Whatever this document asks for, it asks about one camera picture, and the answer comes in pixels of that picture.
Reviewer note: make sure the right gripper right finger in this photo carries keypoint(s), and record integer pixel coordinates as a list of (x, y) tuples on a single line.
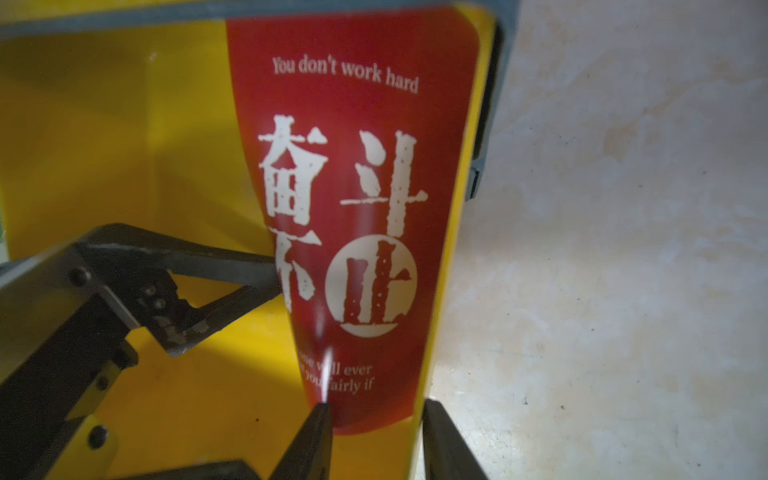
[(446, 453)]

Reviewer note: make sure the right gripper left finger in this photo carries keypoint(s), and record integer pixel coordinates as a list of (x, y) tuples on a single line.
[(308, 457)]

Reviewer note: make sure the yellow drawer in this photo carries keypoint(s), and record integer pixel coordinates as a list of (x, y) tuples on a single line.
[(230, 228)]

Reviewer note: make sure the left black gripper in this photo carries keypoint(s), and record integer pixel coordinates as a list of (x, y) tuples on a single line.
[(65, 313)]

